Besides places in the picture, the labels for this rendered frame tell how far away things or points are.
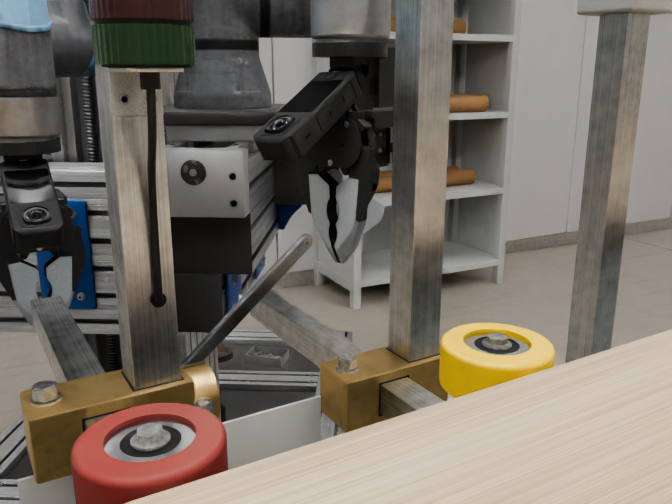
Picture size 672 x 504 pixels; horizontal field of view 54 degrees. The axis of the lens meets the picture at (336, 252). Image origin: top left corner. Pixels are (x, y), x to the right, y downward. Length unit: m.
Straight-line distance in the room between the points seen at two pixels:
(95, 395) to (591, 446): 0.33
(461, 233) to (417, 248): 3.25
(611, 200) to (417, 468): 0.48
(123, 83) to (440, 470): 0.30
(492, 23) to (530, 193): 1.15
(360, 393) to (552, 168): 3.80
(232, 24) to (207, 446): 0.76
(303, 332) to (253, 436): 0.15
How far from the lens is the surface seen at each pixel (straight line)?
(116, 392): 0.51
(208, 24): 1.03
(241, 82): 1.03
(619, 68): 0.76
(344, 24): 0.62
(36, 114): 0.73
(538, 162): 4.25
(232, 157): 0.88
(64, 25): 0.88
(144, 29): 0.41
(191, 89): 1.02
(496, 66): 3.57
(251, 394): 1.93
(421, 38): 0.57
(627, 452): 0.40
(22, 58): 0.73
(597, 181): 0.78
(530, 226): 4.30
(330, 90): 0.61
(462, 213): 3.82
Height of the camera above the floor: 1.10
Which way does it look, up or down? 15 degrees down
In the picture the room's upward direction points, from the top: straight up
